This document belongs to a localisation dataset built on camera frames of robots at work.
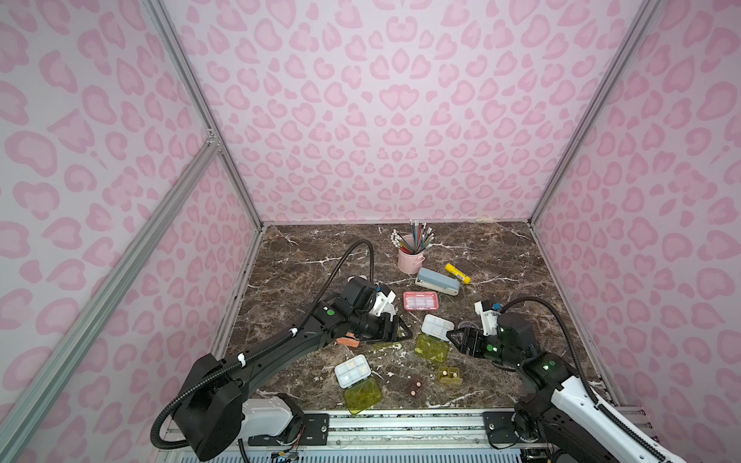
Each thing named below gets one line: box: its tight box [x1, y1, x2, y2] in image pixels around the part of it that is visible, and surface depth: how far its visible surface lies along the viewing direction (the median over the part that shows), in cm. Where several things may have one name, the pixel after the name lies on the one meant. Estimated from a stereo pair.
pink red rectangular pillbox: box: [402, 291, 440, 311], surface depth 98 cm
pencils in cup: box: [390, 218, 436, 255], surface depth 100 cm
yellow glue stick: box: [444, 263, 472, 285], surface depth 105 cm
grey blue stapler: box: [414, 267, 461, 297], surface depth 100 cm
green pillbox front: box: [333, 353, 385, 415], surface depth 82 cm
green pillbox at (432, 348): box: [414, 333, 451, 364], surface depth 89 cm
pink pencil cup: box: [397, 234, 426, 274], surface depth 100 cm
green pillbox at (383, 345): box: [370, 341, 403, 352], surface depth 90 cm
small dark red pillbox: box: [406, 373, 427, 400], surface depth 81 cm
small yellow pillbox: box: [438, 366, 464, 384], surface depth 84 cm
